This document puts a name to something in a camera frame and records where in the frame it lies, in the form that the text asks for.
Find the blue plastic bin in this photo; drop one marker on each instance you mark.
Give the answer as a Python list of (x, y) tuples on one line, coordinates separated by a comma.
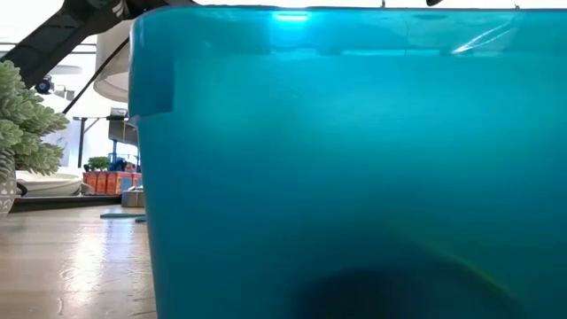
[(354, 155)]

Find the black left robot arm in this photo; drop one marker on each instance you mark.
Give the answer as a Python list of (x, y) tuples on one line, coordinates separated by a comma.
[(66, 31)]

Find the orange red box row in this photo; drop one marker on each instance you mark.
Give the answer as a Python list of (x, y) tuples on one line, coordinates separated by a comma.
[(106, 182)]

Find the small green background plant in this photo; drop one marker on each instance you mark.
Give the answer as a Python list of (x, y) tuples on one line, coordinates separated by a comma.
[(98, 163)]

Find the white shade silver table lamp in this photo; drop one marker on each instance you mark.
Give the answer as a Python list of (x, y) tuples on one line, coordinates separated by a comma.
[(113, 71)]

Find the black background table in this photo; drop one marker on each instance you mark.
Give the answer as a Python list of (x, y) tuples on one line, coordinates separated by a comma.
[(82, 142)]

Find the white ceramic bowl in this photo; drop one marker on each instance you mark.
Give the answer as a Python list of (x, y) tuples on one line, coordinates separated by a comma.
[(48, 184)]

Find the black round fixture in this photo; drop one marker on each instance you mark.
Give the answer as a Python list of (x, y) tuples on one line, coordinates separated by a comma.
[(44, 85)]

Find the green artificial potted plant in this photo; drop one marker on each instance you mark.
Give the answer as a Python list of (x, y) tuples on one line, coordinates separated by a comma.
[(26, 119)]

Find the black metal table frame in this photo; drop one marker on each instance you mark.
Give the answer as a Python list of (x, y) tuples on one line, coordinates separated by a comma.
[(66, 203)]

